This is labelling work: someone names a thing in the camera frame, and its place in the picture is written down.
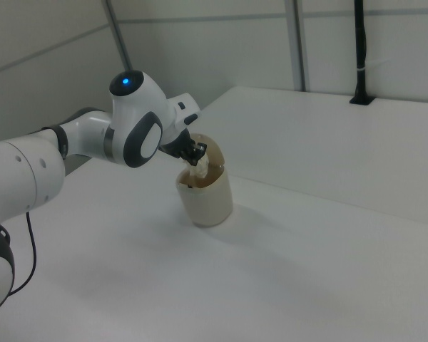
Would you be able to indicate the black pole with base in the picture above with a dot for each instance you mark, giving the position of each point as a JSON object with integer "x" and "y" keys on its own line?
{"x": 360, "y": 42}

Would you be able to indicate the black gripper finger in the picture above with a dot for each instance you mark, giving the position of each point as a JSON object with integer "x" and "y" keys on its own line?
{"x": 189, "y": 161}
{"x": 200, "y": 149}

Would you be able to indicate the cream swing bin lid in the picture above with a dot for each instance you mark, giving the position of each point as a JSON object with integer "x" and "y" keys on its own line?
{"x": 214, "y": 149}

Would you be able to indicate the grey metal partition post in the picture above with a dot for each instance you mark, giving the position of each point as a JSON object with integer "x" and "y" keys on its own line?
{"x": 119, "y": 39}
{"x": 300, "y": 42}

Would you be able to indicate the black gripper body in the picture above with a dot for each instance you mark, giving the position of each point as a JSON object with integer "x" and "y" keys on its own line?
{"x": 174, "y": 144}

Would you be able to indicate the white paper trash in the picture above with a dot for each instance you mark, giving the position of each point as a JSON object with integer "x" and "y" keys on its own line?
{"x": 200, "y": 167}

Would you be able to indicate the small cream trash bin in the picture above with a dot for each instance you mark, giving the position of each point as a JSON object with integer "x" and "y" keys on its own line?
{"x": 208, "y": 203}

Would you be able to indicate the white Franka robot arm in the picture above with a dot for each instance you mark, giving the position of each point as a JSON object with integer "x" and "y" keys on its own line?
{"x": 135, "y": 117}

